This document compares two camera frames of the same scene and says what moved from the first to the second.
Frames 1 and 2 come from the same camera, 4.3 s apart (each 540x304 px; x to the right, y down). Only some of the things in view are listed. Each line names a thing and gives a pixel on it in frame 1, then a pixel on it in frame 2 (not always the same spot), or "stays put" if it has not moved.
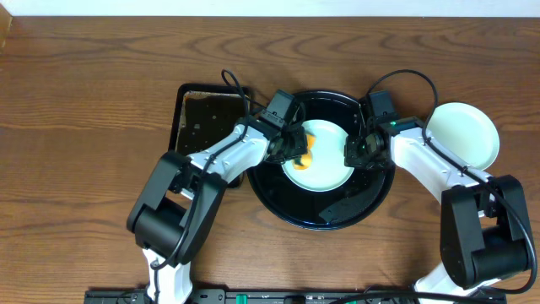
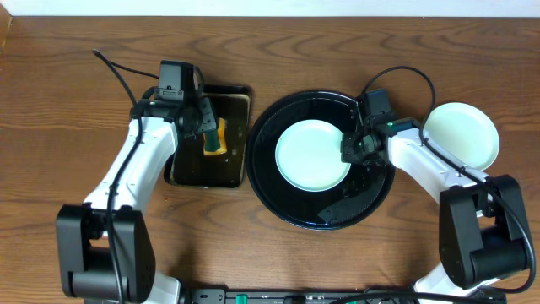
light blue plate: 466,132 stays put
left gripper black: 291,145 -> 207,116
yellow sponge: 306,159 -> 222,133
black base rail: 296,296 stays put
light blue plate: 328,171 stays put
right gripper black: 353,160 stays put
